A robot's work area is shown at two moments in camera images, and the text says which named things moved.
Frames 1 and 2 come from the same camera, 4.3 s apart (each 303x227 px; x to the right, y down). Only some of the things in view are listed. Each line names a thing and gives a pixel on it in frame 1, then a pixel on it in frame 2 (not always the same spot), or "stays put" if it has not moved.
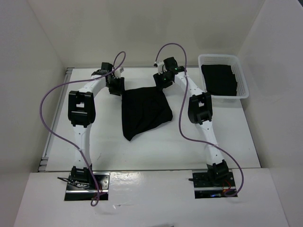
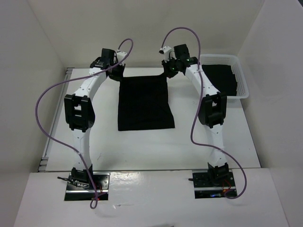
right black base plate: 212,185 stays put
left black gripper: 120,89 → 120,76
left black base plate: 75,193 stays put
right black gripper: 157,79 → 169,74
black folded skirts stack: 219,80 stays put
